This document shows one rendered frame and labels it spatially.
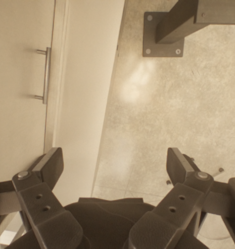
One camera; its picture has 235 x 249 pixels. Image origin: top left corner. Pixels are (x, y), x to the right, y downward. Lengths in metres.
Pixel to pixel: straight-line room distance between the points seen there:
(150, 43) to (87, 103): 0.90
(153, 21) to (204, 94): 0.67
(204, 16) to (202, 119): 1.16
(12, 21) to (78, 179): 0.56
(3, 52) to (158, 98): 1.21
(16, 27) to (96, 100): 0.31
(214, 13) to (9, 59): 0.48
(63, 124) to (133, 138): 0.94
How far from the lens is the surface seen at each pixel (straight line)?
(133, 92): 1.42
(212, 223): 1.54
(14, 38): 0.44
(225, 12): 0.56
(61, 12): 0.62
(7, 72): 0.42
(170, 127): 1.54
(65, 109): 0.65
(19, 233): 0.94
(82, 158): 0.70
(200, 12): 0.54
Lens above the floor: 1.40
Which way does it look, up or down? 73 degrees down
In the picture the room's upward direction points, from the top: 177 degrees counter-clockwise
